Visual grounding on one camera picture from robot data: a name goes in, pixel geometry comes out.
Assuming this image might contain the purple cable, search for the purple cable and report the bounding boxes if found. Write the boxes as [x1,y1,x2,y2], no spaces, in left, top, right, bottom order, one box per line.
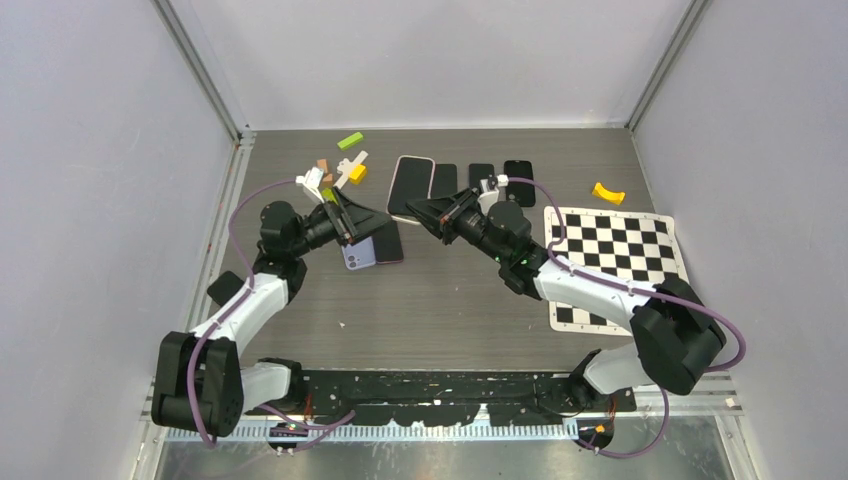
[506,176,747,460]
[185,177,299,450]

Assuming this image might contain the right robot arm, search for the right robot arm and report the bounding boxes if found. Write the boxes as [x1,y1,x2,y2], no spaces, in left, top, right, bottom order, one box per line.
[407,189,727,411]

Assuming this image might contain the checkerboard mat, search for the checkerboard mat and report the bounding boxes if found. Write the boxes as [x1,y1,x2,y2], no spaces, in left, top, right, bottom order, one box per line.
[543,206,690,337]

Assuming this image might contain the light green flat brick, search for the light green flat brick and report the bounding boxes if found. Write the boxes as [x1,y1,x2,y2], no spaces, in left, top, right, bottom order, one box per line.
[321,188,337,203]

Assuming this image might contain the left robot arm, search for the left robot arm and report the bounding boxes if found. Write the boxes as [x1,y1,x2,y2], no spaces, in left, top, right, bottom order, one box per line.
[151,190,391,443]

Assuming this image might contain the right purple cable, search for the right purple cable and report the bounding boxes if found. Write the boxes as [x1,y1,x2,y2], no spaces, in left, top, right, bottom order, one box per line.
[506,176,747,460]

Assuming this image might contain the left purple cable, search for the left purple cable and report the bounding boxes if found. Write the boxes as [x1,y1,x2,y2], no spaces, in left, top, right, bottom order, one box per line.
[185,177,299,450]

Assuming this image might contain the purple phone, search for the purple phone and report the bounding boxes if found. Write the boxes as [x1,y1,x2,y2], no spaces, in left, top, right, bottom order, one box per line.
[468,163,497,194]

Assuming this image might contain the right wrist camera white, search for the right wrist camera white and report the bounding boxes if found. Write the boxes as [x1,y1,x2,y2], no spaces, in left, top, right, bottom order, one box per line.
[478,174,509,215]

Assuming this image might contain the green lego brick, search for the green lego brick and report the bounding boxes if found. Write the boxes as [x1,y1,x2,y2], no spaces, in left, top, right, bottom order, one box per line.
[336,132,364,151]

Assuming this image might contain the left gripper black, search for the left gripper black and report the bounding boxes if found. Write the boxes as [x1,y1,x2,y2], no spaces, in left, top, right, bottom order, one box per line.
[290,188,391,259]

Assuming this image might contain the yellow curved block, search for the yellow curved block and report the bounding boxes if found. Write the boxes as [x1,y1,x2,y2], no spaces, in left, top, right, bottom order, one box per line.
[592,182,626,205]

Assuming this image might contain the black phone with dark frame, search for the black phone with dark frame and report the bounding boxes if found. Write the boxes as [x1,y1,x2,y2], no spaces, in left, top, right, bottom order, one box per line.
[430,163,458,198]

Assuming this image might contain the black phone from lilac case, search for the black phone from lilac case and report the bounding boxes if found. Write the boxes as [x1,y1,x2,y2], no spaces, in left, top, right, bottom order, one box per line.
[372,221,405,265]

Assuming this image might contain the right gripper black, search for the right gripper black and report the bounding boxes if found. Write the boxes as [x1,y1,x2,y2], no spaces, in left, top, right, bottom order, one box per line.
[406,188,509,266]

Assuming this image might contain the small brown block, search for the small brown block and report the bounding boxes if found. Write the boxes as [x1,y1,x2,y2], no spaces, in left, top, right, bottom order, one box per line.
[316,159,330,174]

